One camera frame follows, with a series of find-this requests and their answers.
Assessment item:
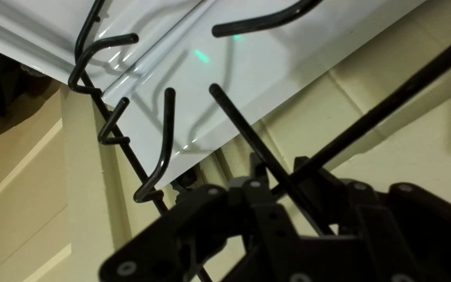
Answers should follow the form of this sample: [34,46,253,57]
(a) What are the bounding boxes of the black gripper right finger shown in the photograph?
[291,156,451,282]

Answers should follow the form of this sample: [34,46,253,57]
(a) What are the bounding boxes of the black wire stove grate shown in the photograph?
[67,0,451,282]

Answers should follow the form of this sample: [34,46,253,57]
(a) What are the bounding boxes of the white gas stove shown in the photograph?
[0,0,429,192]

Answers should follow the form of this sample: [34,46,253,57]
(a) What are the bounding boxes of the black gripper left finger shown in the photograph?
[97,178,303,282]

